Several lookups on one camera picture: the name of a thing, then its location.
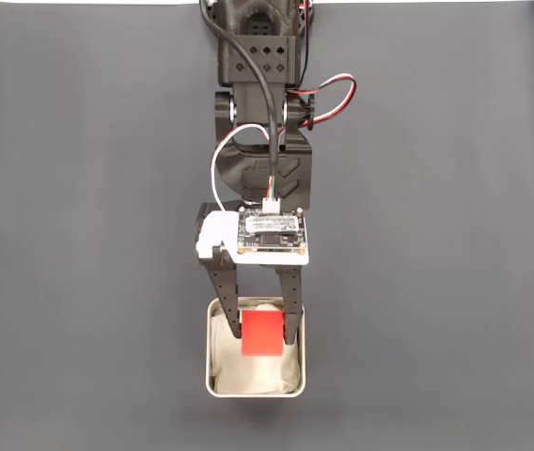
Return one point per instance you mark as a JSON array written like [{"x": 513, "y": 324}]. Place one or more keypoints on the red cube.
[{"x": 262, "y": 333}]

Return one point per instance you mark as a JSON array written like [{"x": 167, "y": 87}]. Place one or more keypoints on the white crumpled cloth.
[{"x": 248, "y": 376}]

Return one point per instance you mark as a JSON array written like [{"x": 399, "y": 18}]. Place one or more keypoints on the camera board on white mount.
[{"x": 271, "y": 235}]

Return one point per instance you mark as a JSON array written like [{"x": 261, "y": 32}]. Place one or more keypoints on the grey table mat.
[{"x": 436, "y": 211}]

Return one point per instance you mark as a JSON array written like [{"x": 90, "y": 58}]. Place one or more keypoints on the square silver metal box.
[{"x": 208, "y": 366}]

